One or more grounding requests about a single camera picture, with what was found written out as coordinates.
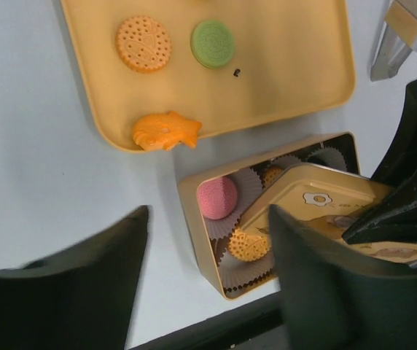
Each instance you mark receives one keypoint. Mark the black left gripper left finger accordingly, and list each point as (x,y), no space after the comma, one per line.
(79,298)

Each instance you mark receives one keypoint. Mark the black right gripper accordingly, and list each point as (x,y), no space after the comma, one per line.
(395,218)

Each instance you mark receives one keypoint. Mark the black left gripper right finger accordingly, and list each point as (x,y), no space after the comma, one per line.
(333,297)

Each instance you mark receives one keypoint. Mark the silver tin lid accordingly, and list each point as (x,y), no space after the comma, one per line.
(328,201)

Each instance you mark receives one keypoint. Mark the tan round biscuit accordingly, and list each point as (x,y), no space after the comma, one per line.
(247,247)
(143,44)
(270,175)

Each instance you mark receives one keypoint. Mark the pink sandwich cookie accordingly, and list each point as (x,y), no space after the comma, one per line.
(217,198)

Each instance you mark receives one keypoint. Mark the silver metal tongs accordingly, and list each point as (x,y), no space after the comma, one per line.
(397,41)

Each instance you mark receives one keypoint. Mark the white paper cupcake liner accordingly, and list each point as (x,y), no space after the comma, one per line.
(249,187)
(329,157)
(284,161)
(236,275)

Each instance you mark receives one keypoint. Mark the yellow cookie tin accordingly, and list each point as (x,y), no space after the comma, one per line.
(188,187)

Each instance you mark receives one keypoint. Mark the orange fish shaped cookie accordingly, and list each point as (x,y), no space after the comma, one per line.
(165,131)

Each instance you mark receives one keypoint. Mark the yellow plastic tray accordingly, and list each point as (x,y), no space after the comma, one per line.
(295,58)

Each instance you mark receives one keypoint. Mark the green sandwich cookie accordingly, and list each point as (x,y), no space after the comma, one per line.
(212,44)

